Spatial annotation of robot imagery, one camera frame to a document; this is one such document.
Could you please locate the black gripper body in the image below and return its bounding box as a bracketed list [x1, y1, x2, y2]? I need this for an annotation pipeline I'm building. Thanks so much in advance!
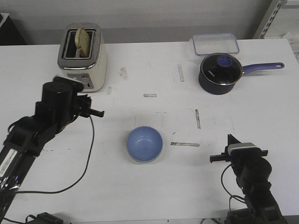
[73, 94, 105, 118]
[209, 147, 268, 163]

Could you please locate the blue bowl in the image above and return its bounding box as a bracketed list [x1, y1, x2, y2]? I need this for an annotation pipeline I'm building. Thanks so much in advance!
[127, 126, 163, 162]

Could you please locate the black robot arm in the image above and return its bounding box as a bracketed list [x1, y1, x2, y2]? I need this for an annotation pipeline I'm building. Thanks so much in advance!
[0, 76, 104, 220]
[210, 134, 287, 224]

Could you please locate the cream and chrome toaster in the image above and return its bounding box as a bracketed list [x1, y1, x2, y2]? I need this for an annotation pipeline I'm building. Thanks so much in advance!
[57, 23, 107, 93]

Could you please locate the dark blue saucepan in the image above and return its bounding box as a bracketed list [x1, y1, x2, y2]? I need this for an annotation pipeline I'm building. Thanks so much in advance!
[198, 62, 285, 95]

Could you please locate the slice of toast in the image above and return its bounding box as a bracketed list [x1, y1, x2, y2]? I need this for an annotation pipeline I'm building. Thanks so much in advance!
[74, 28, 91, 58]

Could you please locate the glass pot lid blue knob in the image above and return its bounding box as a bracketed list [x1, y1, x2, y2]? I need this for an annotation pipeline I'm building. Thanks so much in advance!
[200, 53, 243, 85]

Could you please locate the clear plastic food container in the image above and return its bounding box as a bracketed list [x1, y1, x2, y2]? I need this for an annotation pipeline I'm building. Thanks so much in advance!
[189, 33, 239, 56]

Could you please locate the grey metal shelf upright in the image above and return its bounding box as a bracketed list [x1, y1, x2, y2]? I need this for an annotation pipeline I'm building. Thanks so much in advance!
[252, 0, 287, 39]

